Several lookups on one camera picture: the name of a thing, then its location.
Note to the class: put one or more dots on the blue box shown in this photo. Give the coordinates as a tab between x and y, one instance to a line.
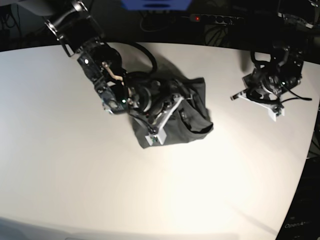
156	5

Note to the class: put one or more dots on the black power strip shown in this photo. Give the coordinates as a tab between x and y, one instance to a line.
216	19

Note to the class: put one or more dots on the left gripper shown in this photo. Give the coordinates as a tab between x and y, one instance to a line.
274	106

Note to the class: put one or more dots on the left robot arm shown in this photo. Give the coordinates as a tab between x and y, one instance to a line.
271	79

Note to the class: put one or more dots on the grey T-shirt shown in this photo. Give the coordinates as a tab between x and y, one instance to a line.
189	122

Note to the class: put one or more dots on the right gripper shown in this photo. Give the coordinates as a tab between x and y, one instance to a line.
157	108

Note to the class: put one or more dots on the black OpenArm base box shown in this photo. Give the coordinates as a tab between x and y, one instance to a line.
302	221

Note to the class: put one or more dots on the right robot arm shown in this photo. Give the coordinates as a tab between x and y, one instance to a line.
81	37

